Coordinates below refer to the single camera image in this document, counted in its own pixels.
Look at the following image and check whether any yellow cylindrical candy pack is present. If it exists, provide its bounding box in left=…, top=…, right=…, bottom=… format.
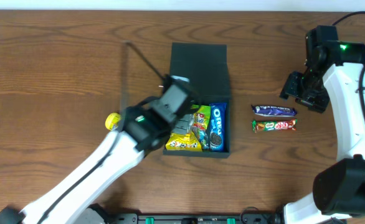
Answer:
left=105, top=113, right=121, bottom=131

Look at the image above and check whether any blue Oreo cookie pack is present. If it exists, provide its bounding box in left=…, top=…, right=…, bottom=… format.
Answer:
left=209, top=103, right=227, bottom=152

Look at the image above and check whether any purple Dairy Milk bar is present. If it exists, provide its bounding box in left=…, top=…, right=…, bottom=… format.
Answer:
left=251, top=105, right=297, bottom=117

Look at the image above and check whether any dark green hinged box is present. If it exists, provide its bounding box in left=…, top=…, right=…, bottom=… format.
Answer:
left=163, top=42, right=232, bottom=159

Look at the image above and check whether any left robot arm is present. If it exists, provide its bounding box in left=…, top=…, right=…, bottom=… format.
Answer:
left=0, top=105, right=192, bottom=223

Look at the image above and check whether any Haribo gummy worms bag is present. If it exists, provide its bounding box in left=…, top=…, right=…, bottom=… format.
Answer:
left=191, top=105, right=211, bottom=151

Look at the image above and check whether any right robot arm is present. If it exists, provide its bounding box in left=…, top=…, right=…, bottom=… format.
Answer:
left=281, top=40, right=365, bottom=223

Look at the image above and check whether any yellow snack bag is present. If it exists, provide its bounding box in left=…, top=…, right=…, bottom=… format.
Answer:
left=166, top=132, right=202, bottom=152

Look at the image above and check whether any green red KitKat bar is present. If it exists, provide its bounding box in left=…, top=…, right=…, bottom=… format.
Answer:
left=252, top=119, right=297, bottom=133

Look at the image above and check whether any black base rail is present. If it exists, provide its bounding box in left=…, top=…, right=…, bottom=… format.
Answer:
left=108, top=213, right=284, bottom=224

